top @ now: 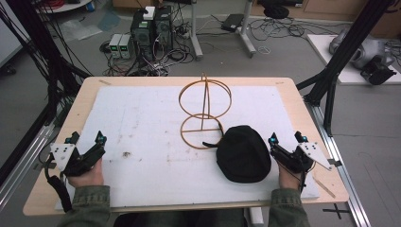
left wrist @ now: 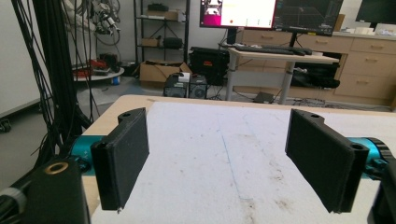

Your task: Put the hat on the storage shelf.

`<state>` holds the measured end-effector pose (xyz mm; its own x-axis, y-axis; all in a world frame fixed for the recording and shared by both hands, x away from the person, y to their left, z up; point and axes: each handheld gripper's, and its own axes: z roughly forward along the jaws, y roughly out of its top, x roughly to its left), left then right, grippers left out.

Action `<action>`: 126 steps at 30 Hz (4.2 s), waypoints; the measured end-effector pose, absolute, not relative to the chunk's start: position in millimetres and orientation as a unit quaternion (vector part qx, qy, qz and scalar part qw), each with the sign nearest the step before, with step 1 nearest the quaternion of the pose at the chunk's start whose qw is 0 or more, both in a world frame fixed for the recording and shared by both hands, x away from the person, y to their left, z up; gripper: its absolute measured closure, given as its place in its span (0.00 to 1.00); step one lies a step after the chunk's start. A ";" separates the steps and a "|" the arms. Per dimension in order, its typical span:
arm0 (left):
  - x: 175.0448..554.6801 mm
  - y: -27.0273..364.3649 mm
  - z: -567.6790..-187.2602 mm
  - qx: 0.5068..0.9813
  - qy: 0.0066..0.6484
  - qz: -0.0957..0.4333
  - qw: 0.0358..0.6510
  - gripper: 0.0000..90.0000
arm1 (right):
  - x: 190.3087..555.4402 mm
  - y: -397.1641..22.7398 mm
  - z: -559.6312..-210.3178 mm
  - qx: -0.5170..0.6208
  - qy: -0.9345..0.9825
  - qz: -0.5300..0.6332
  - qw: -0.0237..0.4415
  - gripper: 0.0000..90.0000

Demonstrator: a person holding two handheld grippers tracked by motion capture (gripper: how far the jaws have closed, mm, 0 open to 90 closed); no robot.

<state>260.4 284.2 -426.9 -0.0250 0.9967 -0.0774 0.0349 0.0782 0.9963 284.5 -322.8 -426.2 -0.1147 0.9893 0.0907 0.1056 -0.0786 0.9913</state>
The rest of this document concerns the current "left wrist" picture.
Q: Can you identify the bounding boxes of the large open cardboard box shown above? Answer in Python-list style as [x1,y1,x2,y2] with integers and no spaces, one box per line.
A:
[138,60,193,86]

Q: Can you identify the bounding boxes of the black equipment case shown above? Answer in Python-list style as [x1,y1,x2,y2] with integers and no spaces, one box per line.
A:
[188,46,231,86]

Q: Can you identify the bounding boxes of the round white platform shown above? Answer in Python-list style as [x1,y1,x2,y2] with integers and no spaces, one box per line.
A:
[72,66,125,83]

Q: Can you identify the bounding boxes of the desk with white legs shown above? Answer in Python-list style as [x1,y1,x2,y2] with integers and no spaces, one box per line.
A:
[224,46,340,105]

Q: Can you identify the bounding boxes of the red tool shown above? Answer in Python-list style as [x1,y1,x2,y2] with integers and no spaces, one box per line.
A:
[89,59,109,71]

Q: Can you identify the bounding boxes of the black computer box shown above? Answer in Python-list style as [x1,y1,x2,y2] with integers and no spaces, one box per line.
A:
[163,72,191,99]
[188,74,208,100]

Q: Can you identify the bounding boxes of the flat dark device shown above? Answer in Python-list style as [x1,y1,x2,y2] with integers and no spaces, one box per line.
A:
[253,91,276,105]

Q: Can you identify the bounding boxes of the white containers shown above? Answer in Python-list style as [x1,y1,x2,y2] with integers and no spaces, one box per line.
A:
[345,26,375,35]

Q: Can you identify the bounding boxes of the flat cardboard box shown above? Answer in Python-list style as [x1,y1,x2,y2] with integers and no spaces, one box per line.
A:
[146,9,180,21]

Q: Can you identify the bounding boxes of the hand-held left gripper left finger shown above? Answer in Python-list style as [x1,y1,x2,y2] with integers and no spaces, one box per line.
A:
[91,107,150,212]

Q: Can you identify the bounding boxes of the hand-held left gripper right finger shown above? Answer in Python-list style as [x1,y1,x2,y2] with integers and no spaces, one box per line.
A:
[284,108,370,215]

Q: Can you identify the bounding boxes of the black keyboard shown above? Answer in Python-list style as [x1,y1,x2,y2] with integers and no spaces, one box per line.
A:
[261,44,314,57]
[234,45,295,56]

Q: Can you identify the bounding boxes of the black shelf rack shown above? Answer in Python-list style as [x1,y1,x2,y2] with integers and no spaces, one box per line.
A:
[134,0,191,65]

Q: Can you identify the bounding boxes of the wooden drawer cabinet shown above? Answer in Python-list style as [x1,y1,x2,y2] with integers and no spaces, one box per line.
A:
[233,28,396,109]

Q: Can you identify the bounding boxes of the black bag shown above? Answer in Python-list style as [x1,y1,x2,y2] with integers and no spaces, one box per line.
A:
[290,61,341,90]

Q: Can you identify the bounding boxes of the grey robot mechanism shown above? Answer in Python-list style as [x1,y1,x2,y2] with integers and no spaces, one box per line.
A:
[92,2,121,35]

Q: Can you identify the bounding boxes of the black pouch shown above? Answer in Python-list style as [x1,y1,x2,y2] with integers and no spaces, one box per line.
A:
[162,36,184,50]

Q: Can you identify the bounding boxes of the monitor with bright screen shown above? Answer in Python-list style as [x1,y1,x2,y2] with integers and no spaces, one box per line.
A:
[199,0,277,45]

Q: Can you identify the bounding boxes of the black monitor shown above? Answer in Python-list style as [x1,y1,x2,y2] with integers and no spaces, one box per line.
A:
[355,0,396,26]

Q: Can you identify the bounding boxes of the monitor with dark screen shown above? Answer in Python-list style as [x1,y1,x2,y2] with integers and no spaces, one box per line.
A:
[273,0,345,48]

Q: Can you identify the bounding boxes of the white foam mat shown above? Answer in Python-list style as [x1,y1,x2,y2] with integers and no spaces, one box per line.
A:
[90,101,396,224]

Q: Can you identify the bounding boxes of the bundle of black cables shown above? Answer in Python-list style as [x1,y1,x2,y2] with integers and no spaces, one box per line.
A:
[10,0,96,171]

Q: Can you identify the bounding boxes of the black metal column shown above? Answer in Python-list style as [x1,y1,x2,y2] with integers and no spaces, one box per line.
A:
[32,0,80,158]

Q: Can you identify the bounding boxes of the small cardboard box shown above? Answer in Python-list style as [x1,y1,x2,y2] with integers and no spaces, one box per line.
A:
[141,37,161,48]

